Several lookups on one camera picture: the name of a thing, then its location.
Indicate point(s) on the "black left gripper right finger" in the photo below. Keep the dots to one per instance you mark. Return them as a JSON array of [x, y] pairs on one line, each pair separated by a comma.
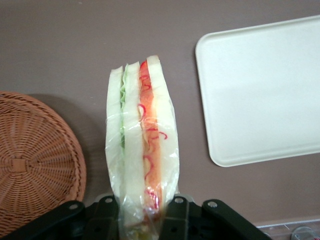
[[181, 220]]

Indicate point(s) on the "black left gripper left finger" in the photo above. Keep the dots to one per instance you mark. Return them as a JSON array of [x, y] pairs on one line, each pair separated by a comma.
[[102, 220]]

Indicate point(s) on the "plastic-wrapped triangle sandwich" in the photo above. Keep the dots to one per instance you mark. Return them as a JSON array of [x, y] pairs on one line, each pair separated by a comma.
[[135, 150]]

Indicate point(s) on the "round brown wicker basket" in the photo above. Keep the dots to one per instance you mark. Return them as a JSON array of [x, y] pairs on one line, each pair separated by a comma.
[[37, 162]]

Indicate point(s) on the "cream white plastic tray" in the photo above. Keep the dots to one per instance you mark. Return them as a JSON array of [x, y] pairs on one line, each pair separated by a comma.
[[262, 95]]

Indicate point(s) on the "clear acrylic can rack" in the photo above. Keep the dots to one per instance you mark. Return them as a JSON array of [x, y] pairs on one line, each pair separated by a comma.
[[280, 228]]

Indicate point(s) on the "red soda can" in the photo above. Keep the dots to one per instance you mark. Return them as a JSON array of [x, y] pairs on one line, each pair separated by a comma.
[[305, 233]]

